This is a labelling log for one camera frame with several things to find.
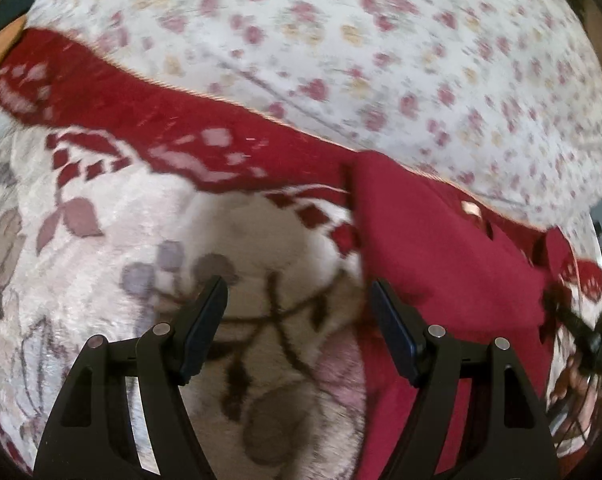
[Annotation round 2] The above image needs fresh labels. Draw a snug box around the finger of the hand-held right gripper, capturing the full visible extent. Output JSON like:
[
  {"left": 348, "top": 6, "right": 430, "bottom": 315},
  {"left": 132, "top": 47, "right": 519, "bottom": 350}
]
[{"left": 543, "top": 285, "right": 600, "bottom": 361}]

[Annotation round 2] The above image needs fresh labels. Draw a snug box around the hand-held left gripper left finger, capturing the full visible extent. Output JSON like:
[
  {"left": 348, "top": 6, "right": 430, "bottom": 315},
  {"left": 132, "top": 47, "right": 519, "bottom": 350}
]
[{"left": 33, "top": 275, "right": 229, "bottom": 480}]

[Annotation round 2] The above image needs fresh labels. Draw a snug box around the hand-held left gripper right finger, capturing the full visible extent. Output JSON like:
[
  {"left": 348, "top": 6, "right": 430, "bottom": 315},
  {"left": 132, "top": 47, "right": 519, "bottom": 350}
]
[{"left": 371, "top": 279, "right": 562, "bottom": 480}]

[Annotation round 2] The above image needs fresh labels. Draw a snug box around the dark red garment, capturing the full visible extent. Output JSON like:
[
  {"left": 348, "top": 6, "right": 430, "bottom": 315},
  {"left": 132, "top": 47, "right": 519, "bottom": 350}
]
[{"left": 343, "top": 150, "right": 582, "bottom": 480}]

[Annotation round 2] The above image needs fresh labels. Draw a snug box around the person's right hand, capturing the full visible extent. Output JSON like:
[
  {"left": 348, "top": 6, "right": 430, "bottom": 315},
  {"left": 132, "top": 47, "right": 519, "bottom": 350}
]
[{"left": 556, "top": 355, "right": 599, "bottom": 413}]

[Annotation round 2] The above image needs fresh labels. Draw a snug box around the red and white patterned blanket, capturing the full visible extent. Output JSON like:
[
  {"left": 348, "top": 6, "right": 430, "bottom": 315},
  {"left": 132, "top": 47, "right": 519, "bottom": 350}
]
[{"left": 0, "top": 27, "right": 602, "bottom": 480}]

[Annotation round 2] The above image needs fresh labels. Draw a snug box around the floral bedsheet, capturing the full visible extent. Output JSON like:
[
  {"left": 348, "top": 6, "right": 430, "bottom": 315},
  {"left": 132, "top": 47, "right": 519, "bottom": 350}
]
[{"left": 23, "top": 0, "right": 602, "bottom": 241}]

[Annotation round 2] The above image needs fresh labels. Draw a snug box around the orange wooden bed frame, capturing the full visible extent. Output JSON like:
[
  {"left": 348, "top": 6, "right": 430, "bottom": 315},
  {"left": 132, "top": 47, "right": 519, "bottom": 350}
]
[{"left": 0, "top": 15, "right": 28, "bottom": 86}]

